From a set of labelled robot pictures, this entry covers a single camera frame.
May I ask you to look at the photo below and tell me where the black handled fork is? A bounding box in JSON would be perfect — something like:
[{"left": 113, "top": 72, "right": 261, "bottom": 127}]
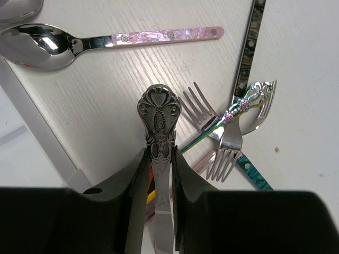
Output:
[{"left": 226, "top": 0, "right": 275, "bottom": 137}]

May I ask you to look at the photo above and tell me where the white divided cutlery tray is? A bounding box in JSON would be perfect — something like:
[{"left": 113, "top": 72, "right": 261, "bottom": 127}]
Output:
[{"left": 1, "top": 60, "right": 91, "bottom": 192}]

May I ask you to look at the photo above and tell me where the pink handled spoon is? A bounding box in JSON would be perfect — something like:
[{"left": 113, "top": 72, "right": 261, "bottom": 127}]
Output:
[{"left": 1, "top": 23, "right": 225, "bottom": 70}]

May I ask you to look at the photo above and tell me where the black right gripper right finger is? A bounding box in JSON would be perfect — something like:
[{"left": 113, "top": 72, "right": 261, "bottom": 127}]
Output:
[{"left": 172, "top": 148, "right": 338, "bottom": 253}]

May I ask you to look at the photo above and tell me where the black handled spoon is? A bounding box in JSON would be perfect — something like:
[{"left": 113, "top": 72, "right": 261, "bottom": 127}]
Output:
[{"left": 0, "top": 0, "right": 44, "bottom": 24}]

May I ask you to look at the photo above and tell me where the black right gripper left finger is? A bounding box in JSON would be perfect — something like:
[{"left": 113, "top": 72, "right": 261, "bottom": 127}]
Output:
[{"left": 1, "top": 149, "right": 149, "bottom": 253}]

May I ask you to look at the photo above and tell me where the rainbow iridescent spoon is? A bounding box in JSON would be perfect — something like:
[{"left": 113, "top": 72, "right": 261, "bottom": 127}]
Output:
[{"left": 145, "top": 81, "right": 274, "bottom": 206}]

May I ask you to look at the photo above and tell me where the ornate silver knife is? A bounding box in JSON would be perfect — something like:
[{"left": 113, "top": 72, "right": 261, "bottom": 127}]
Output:
[{"left": 137, "top": 84, "right": 182, "bottom": 253}]

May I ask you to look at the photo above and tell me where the green handled fork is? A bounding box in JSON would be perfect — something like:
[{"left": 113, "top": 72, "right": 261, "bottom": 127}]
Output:
[{"left": 177, "top": 81, "right": 275, "bottom": 191}]

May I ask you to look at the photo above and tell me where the pink handled fork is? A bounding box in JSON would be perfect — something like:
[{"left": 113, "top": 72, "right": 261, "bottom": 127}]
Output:
[{"left": 192, "top": 123, "right": 240, "bottom": 182}]

